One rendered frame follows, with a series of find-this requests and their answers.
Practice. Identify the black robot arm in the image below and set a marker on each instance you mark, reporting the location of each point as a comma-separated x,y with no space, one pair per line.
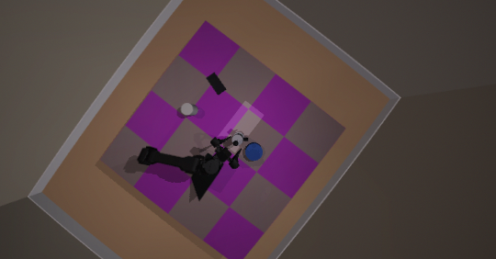
192,165

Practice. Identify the black flat square pad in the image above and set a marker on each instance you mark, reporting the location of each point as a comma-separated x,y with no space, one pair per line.
216,83

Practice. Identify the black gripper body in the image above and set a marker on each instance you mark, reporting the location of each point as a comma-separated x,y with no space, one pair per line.
232,162

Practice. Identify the white cylinder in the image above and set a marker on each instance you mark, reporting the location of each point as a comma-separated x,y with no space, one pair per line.
189,109

